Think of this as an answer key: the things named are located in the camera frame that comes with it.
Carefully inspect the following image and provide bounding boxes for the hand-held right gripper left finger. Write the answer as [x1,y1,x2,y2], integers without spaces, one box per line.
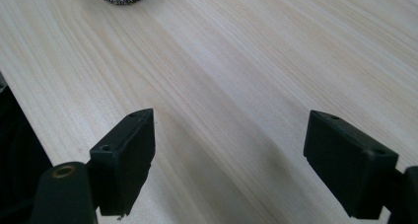
[86,108,157,217]

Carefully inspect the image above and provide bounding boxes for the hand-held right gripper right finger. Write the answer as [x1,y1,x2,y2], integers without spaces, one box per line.
[303,110,406,221]

